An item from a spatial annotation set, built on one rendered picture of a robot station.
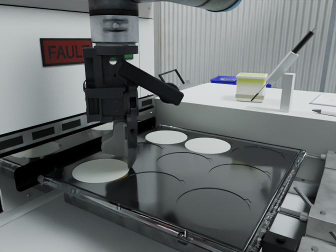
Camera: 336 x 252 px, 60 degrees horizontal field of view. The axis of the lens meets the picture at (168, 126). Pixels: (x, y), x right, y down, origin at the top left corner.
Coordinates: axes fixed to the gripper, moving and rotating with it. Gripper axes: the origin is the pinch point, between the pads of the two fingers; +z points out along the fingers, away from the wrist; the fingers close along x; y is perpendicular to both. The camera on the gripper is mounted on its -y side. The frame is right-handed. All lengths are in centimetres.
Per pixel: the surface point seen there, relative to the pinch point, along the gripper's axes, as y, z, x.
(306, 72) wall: -161, 7, -171
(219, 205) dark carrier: -10.6, 1.3, 15.2
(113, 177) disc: 3.7, 1.3, 3.5
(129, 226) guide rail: 1.6, 8.6, 7.2
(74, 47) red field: 9.5, -19.4, -11.2
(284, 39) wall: -146, -20, -185
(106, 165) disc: 4.8, 1.3, -1.7
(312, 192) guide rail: -34.4, 7.9, 4.6
